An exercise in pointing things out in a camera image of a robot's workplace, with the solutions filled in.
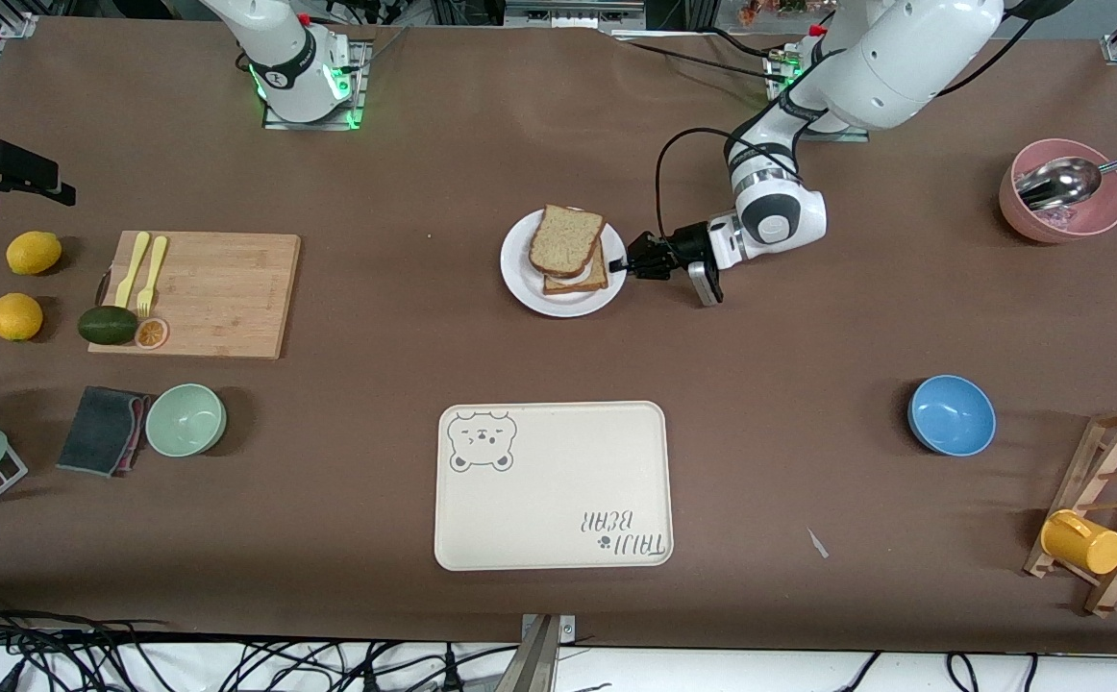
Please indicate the orange fruit slice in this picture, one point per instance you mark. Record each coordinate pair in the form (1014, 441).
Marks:
(151, 333)

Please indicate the green avocado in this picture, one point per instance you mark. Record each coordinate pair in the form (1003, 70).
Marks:
(107, 326)

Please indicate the cream tray with bear print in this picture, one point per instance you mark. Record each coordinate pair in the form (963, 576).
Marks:
(558, 481)

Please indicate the wooden cutting board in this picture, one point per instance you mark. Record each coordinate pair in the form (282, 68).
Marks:
(222, 293)

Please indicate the blue bowl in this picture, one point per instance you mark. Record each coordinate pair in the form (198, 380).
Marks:
(952, 415)

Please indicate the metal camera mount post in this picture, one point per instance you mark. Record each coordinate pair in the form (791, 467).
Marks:
(541, 658)

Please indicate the pink bowl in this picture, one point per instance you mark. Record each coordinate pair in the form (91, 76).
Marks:
(1020, 216)

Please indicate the round white plate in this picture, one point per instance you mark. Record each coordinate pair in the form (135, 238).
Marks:
(520, 279)

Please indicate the yellow lemon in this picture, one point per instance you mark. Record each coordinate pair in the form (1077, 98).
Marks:
(16, 317)
(34, 254)

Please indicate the yellow mug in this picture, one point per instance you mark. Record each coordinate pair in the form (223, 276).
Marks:
(1082, 543)

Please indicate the grey metal box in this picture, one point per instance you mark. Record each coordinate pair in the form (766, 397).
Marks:
(573, 14)

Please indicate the silver metal scoop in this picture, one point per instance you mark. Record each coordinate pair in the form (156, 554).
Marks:
(1068, 181)

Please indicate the pale green bowl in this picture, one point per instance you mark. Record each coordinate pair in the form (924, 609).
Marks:
(186, 420)

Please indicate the yellow plastic knife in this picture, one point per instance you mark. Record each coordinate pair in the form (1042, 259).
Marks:
(134, 264)

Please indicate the clear plastic ice pieces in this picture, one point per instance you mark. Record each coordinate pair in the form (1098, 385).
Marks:
(1066, 219)

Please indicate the yellow plastic fork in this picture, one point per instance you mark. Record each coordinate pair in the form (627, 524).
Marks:
(154, 264)

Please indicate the small white paper scrap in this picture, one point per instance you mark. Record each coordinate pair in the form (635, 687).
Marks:
(817, 543)

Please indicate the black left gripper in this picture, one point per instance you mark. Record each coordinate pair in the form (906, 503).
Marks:
(683, 245)

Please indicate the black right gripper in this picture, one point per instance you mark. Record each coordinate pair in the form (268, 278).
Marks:
(3, 165)

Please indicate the brown bread slice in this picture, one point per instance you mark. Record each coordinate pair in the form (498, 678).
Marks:
(566, 240)
(592, 282)

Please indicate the grey folded cloth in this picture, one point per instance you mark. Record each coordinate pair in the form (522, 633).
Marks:
(97, 431)

